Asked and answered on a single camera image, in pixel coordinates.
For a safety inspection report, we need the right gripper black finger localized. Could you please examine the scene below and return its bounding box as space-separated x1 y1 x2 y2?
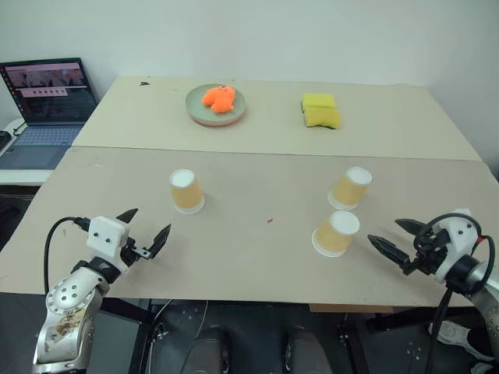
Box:
367 234 412 270
395 218 430 237

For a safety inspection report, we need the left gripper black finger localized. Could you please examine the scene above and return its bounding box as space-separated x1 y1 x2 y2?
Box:
115 208 139 226
149 223 172 260

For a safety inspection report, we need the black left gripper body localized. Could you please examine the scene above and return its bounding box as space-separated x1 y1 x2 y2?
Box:
119 232 153 270

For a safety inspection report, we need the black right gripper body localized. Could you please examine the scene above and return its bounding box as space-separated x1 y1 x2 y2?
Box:
402 228 450 276

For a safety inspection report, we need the yellow paper cup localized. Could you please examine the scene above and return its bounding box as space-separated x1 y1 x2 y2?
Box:
327 166 373 211
311 210 361 259
168 168 206 215

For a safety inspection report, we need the black table leg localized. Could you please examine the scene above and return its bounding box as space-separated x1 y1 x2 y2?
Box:
128 298 173 374
338 310 370 374

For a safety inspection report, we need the dark rounded shape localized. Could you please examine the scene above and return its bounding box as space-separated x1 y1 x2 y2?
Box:
282 324 333 374
182 326 232 374

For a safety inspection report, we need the pale green round plate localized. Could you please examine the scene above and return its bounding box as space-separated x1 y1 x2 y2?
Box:
185 83 249 127

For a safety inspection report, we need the yellow sponge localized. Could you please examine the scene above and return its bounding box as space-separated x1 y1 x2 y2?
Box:
300 92 337 112
303 107 342 130

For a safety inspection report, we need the open laptop computer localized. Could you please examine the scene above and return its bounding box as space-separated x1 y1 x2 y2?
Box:
0 57 98 171

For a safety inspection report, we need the orange plush toy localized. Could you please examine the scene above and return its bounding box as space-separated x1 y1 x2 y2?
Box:
200 84 237 115

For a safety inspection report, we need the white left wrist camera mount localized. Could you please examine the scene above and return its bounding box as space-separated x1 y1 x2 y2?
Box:
86 215 130 273

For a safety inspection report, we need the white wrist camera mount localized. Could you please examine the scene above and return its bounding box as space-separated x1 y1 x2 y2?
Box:
426 208 484 284
86 215 130 273

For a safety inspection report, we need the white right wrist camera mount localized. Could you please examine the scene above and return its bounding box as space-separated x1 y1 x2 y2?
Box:
426 208 484 284

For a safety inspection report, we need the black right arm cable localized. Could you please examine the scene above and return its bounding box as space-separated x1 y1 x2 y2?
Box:
412 213 498 374

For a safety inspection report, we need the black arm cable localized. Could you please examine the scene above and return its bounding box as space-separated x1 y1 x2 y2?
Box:
412 213 498 374
43 216 92 298

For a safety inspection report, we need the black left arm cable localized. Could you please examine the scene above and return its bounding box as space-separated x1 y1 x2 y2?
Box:
43 216 92 298

